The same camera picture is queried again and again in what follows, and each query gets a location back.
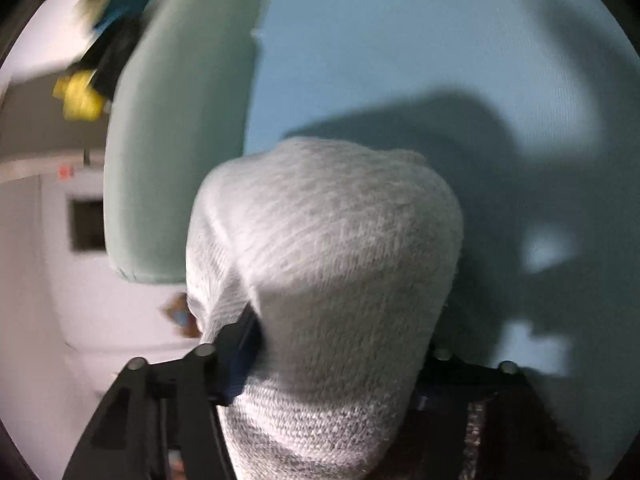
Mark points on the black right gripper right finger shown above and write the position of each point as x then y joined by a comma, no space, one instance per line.
521,440

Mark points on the cardboard box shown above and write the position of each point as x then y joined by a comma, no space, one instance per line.
178,313

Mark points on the grey knitted sweater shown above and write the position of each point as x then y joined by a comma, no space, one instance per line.
347,255

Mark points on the dark window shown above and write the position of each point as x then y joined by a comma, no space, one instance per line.
86,222

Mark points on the yellow plastic bag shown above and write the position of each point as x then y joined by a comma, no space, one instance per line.
80,102

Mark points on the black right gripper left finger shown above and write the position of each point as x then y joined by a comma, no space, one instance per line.
153,410

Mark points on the green sofa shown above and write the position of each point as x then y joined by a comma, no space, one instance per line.
179,111

